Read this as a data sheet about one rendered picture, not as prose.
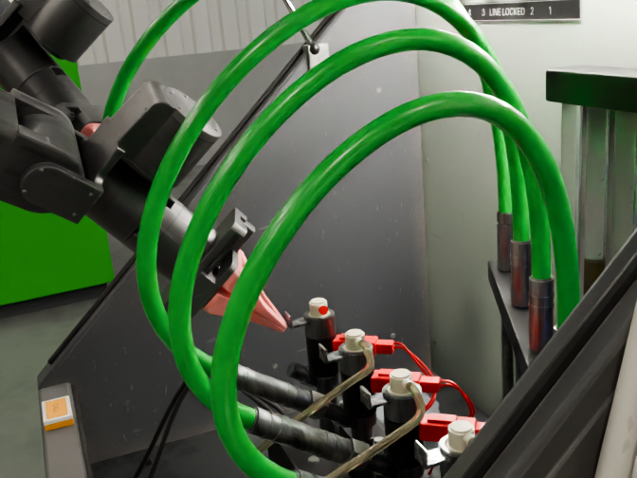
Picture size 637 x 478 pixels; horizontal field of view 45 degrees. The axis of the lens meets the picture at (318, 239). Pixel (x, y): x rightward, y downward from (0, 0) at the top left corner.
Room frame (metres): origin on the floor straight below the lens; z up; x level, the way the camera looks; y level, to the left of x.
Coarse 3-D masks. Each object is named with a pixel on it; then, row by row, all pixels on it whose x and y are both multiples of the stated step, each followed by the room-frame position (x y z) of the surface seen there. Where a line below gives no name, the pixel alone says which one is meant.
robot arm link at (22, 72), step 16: (16, 32) 0.77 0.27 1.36; (32, 32) 0.77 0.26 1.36; (0, 48) 0.76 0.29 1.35; (16, 48) 0.76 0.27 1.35; (32, 48) 0.77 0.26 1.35; (48, 48) 0.76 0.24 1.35; (0, 64) 0.76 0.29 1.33; (16, 64) 0.75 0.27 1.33; (32, 64) 0.75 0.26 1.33; (48, 64) 0.76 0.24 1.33; (0, 80) 0.76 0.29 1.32; (16, 80) 0.75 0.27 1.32
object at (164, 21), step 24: (192, 0) 0.71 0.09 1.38; (456, 0) 0.70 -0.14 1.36; (168, 24) 0.71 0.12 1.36; (144, 48) 0.71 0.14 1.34; (120, 72) 0.72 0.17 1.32; (120, 96) 0.72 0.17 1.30; (504, 144) 0.70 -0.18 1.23; (504, 168) 0.70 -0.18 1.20; (504, 192) 0.70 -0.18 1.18; (504, 216) 0.70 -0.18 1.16
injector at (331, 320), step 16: (320, 320) 0.62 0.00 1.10; (320, 336) 0.62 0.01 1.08; (336, 336) 0.63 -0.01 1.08; (288, 368) 0.63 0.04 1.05; (304, 368) 0.63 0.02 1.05; (320, 368) 0.62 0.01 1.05; (336, 368) 0.63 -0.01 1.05; (304, 384) 0.63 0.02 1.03; (320, 384) 0.62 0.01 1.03; (336, 384) 0.63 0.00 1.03; (336, 400) 0.63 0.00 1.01; (336, 432) 0.63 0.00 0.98
